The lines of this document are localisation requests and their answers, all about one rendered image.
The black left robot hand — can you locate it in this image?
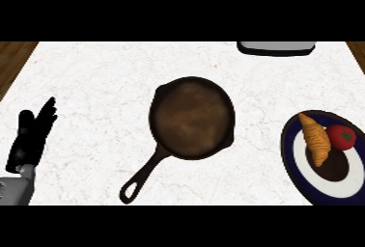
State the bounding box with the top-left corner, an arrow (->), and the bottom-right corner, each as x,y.
4,96 -> 61,175

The dark brown cast-iron pan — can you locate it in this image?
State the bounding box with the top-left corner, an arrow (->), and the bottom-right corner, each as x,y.
118,75 -> 236,206

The blue and white plate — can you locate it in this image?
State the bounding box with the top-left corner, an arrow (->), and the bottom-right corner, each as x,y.
279,109 -> 365,206

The red tomato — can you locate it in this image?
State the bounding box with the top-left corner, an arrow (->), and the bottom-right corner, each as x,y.
325,123 -> 358,151

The grey and black appliance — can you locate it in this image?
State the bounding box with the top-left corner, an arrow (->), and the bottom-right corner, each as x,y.
235,41 -> 316,58

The golden croissant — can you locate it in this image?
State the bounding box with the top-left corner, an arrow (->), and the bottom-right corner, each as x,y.
297,112 -> 332,168

